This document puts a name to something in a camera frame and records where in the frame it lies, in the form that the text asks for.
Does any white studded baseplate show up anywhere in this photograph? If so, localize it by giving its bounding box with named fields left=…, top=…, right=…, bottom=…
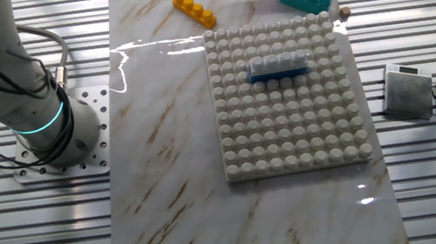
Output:
left=200, top=7, right=376, bottom=185

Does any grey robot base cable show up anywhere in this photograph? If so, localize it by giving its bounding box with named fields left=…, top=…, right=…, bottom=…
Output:
left=16, top=18, right=75, bottom=97

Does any small wooden cube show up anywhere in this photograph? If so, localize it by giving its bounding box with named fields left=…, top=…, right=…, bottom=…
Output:
left=338, top=5, right=352, bottom=21

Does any white four-stud block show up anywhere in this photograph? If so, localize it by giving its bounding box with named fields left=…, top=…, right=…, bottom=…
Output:
left=248, top=48, right=309, bottom=77

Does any orange four-stud block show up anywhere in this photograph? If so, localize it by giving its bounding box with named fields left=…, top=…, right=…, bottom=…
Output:
left=171, top=0, right=219, bottom=34

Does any silver digital scale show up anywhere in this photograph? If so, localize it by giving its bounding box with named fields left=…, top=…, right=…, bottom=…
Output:
left=377, top=58, right=436, bottom=126

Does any white marble board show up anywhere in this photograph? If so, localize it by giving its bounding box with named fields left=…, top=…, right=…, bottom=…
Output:
left=77, top=0, right=411, bottom=244

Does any blue four-stud block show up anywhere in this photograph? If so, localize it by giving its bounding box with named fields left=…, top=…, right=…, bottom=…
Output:
left=248, top=65, right=309, bottom=85

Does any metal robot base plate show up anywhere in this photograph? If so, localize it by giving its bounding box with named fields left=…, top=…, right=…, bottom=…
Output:
left=4, top=84, right=121, bottom=186

